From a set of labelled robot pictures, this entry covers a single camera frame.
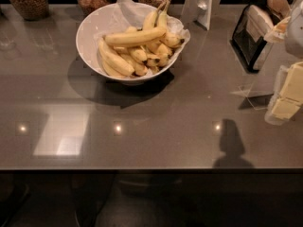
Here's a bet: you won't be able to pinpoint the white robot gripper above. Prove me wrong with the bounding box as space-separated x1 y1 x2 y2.
264 0 303 126

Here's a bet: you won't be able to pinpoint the right spotted banana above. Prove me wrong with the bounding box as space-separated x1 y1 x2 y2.
161 32 185 48

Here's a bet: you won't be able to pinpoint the upright banana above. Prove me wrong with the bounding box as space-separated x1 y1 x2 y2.
142 2 166 30
157 0 171 28

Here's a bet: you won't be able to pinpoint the small centre banana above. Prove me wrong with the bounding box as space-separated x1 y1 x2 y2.
128 46 148 64

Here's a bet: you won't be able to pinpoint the left front yellow banana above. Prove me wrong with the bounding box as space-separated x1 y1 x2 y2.
98 39 134 77

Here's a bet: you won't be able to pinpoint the bottom left yellow banana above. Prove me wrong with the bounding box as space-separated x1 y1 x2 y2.
102 61 125 79

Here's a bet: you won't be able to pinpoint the top long yellow banana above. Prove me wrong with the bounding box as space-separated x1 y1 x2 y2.
104 27 166 47

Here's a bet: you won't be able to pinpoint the white ceramic bowl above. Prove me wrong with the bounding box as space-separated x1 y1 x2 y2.
76 1 190 85

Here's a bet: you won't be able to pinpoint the clear acrylic sign holder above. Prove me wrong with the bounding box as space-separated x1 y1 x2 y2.
230 84 273 111

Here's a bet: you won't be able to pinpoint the black napkin holder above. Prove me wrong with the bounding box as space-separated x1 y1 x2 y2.
230 5 271 73

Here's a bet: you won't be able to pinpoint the white paper napkins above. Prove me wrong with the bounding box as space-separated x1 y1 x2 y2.
246 5 274 42

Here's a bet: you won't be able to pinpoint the white folded paper stand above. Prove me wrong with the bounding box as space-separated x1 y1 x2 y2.
180 0 221 30

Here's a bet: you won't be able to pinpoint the left glass jar of nuts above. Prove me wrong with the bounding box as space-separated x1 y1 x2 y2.
9 0 49 21

